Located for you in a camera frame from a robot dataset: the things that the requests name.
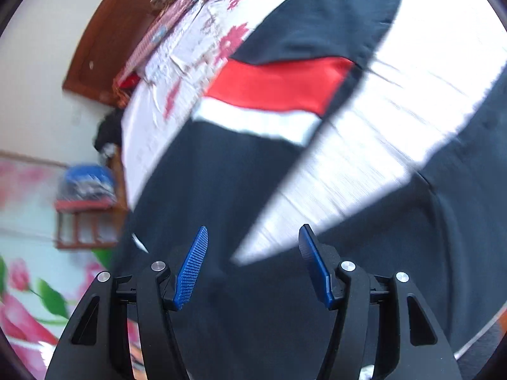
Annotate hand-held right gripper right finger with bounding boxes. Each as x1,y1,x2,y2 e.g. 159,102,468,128
298,224,463,380

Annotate pink patterned quilt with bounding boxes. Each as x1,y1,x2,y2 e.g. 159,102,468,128
113,0,254,107

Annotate floral wardrobe door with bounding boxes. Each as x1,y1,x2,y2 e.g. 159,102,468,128
0,156,139,380

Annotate black cloth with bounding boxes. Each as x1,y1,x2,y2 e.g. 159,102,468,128
93,109,126,156

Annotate dark navy pants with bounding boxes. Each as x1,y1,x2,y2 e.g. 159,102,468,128
113,0,507,380

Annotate blue plastic bag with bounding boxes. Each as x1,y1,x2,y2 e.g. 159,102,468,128
57,163,117,202

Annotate bed with white floral sheet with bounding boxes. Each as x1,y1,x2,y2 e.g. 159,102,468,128
119,0,507,266

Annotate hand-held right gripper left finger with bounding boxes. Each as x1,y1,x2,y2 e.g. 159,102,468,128
44,225,209,380

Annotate brown wooden headboard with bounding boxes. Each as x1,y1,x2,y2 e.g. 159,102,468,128
62,0,191,107

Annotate wooden chair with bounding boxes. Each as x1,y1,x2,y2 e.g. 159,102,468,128
55,154,129,250

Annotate red fringed cloth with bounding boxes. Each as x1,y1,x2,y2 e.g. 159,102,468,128
118,72,142,91

